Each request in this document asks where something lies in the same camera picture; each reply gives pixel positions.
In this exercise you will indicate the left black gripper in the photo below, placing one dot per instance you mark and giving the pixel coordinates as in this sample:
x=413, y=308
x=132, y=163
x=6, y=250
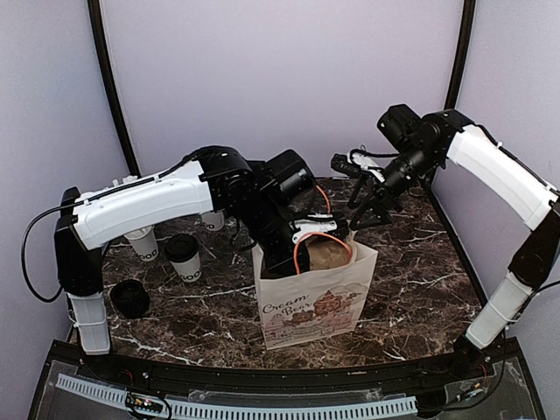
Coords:
x=280, y=264

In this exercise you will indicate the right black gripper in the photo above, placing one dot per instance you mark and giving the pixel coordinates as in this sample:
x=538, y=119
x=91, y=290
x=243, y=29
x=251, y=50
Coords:
x=377, y=189

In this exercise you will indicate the stack of white paper cups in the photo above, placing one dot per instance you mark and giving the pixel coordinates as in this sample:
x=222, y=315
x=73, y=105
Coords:
x=213, y=221

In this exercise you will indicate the brown cardboard cup carrier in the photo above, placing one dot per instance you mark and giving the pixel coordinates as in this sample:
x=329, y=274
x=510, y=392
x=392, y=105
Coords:
x=328, y=253

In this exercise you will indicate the printed paper takeout bag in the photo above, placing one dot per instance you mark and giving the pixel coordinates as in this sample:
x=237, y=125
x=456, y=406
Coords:
x=313, y=304

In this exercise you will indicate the single white paper cup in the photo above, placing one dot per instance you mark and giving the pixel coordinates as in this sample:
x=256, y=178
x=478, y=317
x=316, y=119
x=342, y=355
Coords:
x=189, y=271

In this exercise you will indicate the single black cup lid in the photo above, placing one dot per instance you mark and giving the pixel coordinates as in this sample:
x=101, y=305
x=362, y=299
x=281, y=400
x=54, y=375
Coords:
x=181, y=248

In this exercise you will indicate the stack of black lids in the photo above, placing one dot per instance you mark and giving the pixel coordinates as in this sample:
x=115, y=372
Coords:
x=130, y=298

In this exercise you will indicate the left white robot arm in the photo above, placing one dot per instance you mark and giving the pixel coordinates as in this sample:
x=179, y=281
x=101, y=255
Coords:
x=210, y=179

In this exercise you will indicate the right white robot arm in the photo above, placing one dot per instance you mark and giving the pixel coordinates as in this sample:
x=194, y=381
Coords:
x=425, y=143

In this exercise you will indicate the white cup holding straws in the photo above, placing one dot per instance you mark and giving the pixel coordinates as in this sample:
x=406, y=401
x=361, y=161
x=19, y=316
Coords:
x=144, y=243

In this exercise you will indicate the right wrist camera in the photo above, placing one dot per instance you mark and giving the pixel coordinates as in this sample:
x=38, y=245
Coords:
x=397, y=124

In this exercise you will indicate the white slotted cable duct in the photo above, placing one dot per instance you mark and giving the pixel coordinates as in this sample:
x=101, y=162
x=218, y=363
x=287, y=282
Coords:
x=201, y=404

